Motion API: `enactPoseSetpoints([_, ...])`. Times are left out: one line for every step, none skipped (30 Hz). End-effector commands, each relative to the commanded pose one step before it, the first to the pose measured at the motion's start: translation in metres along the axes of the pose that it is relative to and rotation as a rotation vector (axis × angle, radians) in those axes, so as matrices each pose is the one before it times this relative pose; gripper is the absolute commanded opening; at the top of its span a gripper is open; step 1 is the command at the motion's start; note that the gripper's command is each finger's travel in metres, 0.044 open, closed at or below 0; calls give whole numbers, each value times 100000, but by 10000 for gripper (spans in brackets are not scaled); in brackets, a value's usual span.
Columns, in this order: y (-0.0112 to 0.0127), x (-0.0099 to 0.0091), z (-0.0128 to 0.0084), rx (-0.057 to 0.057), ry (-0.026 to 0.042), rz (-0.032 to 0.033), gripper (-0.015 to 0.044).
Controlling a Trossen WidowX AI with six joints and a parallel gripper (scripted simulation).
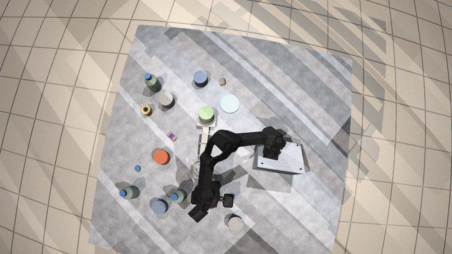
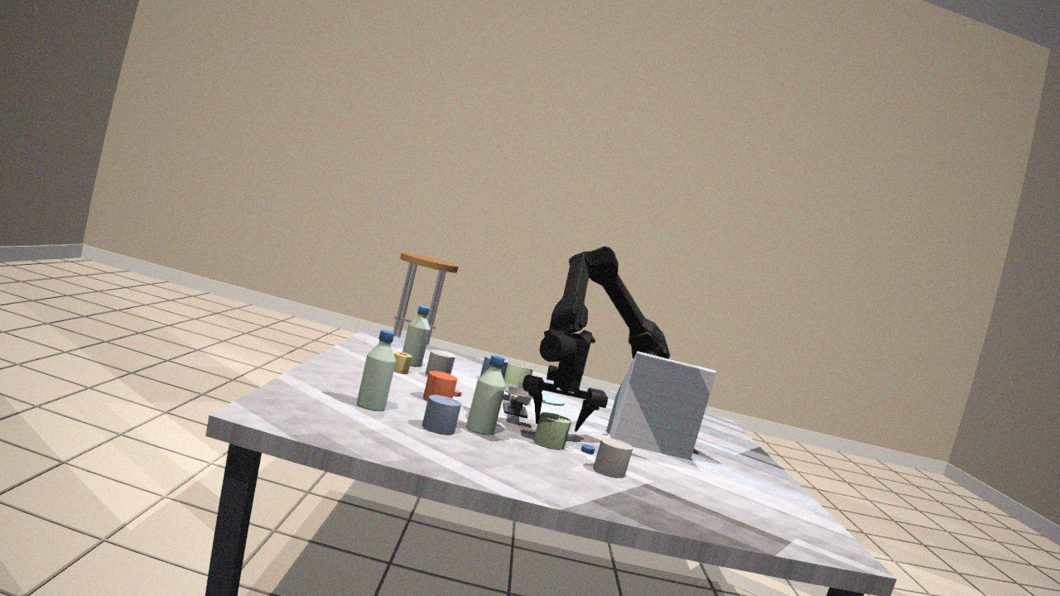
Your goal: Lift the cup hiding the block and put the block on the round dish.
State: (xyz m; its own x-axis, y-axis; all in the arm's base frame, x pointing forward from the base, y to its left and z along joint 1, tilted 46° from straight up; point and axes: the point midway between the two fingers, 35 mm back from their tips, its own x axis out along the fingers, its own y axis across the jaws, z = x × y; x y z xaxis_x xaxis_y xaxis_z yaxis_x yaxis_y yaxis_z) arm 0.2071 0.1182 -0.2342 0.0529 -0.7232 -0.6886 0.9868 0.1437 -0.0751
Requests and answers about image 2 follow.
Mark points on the orange-brown cylinder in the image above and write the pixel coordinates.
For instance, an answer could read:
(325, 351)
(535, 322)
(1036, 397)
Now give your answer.
(440, 383)

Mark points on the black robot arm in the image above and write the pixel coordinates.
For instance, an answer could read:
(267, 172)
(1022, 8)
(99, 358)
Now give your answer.
(570, 314)

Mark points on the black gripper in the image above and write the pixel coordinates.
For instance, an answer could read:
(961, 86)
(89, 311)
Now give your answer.
(568, 380)

